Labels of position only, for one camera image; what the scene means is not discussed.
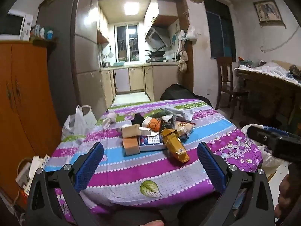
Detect orange box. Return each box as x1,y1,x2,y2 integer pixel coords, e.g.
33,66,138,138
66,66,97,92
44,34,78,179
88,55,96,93
123,137,141,156

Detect white microwave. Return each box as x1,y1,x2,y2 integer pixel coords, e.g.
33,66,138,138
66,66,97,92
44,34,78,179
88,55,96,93
0,14,25,41

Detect blue white box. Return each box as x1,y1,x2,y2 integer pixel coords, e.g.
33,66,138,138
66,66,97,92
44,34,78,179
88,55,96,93
139,135,167,152

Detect clear beige snack bag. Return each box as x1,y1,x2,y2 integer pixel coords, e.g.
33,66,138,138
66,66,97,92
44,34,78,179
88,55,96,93
175,121,194,139

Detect gold box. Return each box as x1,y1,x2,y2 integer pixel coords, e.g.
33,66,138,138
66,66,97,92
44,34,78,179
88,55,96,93
160,128,190,163

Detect orange wooden cabinet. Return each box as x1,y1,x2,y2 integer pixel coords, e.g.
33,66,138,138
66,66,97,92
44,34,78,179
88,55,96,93
0,40,62,193

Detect white table cloth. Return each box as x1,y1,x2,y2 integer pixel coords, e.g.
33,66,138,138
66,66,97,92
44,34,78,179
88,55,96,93
235,61,301,84

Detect black wok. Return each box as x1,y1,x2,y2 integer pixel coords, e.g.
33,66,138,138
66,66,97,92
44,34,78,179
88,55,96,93
145,48,166,57

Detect white medicine box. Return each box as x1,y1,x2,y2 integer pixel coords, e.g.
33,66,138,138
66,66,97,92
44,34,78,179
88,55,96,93
139,127,156,136

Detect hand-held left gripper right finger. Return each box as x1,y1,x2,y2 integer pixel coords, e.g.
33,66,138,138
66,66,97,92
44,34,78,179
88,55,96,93
197,142,275,226

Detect black small box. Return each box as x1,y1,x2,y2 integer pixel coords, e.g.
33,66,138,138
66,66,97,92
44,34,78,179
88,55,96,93
160,115,176,130

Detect hanging white plastic bag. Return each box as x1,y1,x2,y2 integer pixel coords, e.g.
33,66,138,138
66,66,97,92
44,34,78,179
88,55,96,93
178,25,197,41

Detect hanging beige bag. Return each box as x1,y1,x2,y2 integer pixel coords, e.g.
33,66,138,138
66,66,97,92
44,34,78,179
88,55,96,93
176,40,190,73

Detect ceiling light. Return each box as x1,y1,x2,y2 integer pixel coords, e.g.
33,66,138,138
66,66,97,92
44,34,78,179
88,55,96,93
123,2,141,16

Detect range hood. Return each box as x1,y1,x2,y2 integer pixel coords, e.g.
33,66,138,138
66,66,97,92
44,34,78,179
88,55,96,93
144,27,172,50

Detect grey refrigerator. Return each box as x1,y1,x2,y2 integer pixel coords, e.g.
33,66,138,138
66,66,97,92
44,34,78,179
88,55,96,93
38,0,113,123

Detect brown cardboard box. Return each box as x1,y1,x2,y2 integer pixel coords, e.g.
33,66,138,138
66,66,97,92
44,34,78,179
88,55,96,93
122,124,141,139

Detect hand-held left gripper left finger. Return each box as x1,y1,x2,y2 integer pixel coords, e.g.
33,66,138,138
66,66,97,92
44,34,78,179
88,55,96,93
25,142,104,226

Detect black cloth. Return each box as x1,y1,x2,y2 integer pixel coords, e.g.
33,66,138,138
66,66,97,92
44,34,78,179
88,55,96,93
131,113,145,126

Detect dark wooden table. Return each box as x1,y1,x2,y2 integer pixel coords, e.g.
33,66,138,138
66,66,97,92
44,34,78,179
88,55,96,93
234,62,301,132

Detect translucent white trash bag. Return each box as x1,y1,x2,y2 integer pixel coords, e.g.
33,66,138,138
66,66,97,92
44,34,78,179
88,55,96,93
241,124,284,179

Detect orange label snack bag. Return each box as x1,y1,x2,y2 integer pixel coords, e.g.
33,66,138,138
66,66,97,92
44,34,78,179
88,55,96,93
142,116,163,132

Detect framed picture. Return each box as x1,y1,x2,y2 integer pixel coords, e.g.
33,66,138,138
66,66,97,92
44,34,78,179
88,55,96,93
253,0,283,24

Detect green wrapper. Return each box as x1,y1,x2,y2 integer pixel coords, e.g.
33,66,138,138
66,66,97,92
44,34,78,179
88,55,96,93
150,109,168,118

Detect white power strip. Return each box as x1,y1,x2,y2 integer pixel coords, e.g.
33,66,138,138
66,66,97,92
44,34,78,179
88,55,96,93
15,155,51,190

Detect dark wooden chair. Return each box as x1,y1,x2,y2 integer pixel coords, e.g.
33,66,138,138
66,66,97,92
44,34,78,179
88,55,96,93
215,56,247,119

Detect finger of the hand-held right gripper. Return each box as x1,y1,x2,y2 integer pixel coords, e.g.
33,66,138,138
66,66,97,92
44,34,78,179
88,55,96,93
247,125,277,150

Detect person's right hand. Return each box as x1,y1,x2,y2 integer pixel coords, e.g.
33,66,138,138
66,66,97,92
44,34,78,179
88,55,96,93
277,176,291,220

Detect kitchen window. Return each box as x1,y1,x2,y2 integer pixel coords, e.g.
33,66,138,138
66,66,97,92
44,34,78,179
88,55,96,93
114,24,139,63

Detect floral striped tablecloth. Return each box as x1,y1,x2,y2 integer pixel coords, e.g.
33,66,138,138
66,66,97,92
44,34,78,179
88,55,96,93
44,98,263,225

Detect black bag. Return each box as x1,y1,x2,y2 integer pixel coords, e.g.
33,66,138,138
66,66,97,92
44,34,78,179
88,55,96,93
160,84,213,109

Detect beige kitchen cabinets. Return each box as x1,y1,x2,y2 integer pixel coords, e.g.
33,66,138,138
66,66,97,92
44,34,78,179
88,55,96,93
101,64,179,102

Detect white blue-printed packet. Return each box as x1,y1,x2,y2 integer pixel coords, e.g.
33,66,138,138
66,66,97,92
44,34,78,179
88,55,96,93
165,104,194,120

